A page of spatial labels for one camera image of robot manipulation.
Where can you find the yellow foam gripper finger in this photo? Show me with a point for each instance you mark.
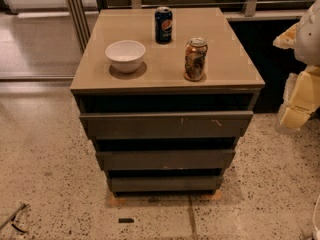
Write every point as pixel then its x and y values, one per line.
pixel 286 40
pixel 301 98

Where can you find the grey top drawer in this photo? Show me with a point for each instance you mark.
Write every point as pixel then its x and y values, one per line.
pixel 169 125

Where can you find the grey drawer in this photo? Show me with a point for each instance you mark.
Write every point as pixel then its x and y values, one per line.
pixel 157 184
pixel 165 160
pixel 169 125

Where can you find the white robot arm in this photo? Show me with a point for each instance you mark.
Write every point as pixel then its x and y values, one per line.
pixel 307 46

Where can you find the grey middle drawer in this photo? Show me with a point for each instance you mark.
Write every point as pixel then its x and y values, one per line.
pixel 165 160

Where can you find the grey drawer cabinet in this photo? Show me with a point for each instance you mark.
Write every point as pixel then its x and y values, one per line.
pixel 230 81

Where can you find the grey bottom drawer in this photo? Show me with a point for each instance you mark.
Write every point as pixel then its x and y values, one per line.
pixel 157 184

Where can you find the orange patterned can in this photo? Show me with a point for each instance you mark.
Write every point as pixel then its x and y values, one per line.
pixel 195 56

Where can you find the blue pepsi can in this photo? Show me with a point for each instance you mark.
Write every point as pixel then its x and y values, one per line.
pixel 163 25

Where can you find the white ceramic bowl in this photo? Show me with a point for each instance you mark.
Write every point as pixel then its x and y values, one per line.
pixel 125 56

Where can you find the small black floor object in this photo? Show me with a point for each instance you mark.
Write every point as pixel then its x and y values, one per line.
pixel 126 220

